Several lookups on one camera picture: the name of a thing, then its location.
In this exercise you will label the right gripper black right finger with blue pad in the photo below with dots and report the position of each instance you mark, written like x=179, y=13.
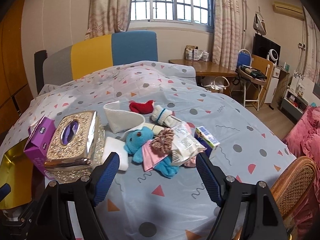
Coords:
x=262, y=217

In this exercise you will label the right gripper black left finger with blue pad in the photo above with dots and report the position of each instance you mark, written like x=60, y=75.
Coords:
x=51, y=219

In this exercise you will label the white foam sponge block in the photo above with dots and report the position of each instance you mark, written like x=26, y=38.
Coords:
x=117, y=146

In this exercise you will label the white plastic snack packet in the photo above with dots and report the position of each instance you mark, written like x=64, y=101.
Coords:
x=184, y=146

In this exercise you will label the green white tissue pack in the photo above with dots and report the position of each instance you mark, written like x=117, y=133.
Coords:
x=205, y=137

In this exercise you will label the pink towel blue band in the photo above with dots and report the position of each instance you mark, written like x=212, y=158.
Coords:
x=192, y=161

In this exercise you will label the wicker rattan chair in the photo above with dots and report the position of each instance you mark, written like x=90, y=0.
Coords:
x=293, y=185

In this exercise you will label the gold metal tin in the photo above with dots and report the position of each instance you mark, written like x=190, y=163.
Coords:
x=17, y=171

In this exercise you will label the gold ornate tissue box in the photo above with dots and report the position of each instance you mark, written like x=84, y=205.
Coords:
x=76, y=148

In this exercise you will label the purple cardboard box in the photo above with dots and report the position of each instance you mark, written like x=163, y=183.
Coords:
x=38, y=142

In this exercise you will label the pink ruffled blanket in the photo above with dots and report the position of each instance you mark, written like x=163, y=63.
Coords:
x=303, y=140

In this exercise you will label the blue plush toy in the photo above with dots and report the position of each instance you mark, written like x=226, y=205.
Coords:
x=133, y=144

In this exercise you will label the pink cloth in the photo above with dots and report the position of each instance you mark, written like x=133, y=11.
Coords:
x=151, y=157

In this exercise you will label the low shelf with items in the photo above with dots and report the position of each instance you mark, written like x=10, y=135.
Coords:
x=300, y=93

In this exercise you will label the brown patterned scrunchie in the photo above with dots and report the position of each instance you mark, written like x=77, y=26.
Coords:
x=162, y=142

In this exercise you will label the wooden board panel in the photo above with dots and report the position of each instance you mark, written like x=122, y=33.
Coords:
x=266, y=67

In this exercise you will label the cream rolled cloth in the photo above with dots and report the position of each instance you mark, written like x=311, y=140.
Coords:
x=155, y=128

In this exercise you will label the white folding stool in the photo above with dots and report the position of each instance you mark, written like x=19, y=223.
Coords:
x=250, y=76

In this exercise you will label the white handbag under desk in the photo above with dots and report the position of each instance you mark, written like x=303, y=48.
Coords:
x=217, y=84

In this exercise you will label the white sock blue stripe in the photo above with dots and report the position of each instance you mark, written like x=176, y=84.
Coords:
x=164, y=117

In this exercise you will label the red knitted sock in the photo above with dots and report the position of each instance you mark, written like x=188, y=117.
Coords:
x=142, y=108

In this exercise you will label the blue folding chair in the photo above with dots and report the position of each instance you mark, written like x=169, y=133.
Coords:
x=244, y=58

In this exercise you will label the wooden desk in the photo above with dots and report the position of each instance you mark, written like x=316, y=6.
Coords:
x=207, y=72

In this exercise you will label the white round fan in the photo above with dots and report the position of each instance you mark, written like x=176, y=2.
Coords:
x=272, y=56

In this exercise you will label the grey yellow blue sofa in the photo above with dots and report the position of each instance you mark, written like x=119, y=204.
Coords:
x=88, y=56

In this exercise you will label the black monitor screen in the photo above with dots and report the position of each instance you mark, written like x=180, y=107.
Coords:
x=262, y=45

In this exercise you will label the bottles and boxes on desk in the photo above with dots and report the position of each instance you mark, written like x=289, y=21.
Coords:
x=194, y=54

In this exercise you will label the white air conditioner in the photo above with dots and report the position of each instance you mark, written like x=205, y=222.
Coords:
x=288, y=10

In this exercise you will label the left patterned curtain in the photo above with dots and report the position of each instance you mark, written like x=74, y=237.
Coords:
x=108, y=17

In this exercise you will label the patterned curtain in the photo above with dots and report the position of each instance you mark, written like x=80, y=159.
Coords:
x=226, y=39
x=108, y=17

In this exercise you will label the right patterned curtain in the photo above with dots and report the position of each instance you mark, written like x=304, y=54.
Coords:
x=226, y=39

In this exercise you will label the barred window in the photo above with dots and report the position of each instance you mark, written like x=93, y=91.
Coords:
x=198, y=12

